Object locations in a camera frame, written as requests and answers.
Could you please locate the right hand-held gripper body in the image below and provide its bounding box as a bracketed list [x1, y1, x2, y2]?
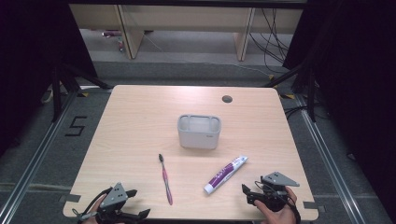
[254, 171, 301, 213]

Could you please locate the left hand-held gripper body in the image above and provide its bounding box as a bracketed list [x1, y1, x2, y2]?
[95, 182, 130, 224]

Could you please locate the white purple toothpaste tube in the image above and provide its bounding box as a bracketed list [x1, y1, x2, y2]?
[203, 155, 249, 195]

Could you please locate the pink toothbrush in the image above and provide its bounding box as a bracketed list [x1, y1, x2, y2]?
[158, 153, 174, 206]

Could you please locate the grey toothbrush holder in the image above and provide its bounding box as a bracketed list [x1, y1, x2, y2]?
[177, 114, 222, 150]

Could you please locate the person's right hand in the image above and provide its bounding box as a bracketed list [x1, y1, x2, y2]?
[253, 186, 299, 224]

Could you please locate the person's left hand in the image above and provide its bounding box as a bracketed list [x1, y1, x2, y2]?
[82, 193, 112, 224]

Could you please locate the grey tape patch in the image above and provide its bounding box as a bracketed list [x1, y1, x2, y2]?
[59, 193, 82, 203]
[303, 201, 327, 214]

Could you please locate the black metal stand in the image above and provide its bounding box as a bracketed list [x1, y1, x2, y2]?
[49, 61, 114, 123]
[262, 61, 318, 123]

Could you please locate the pink thing on floor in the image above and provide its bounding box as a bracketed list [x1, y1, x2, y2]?
[102, 29, 123, 38]

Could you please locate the metal floor rail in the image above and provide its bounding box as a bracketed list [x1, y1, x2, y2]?
[294, 92, 372, 224]
[0, 89, 79, 224]

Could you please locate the bundle of black cables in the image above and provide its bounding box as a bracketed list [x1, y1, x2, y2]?
[247, 7, 291, 75]

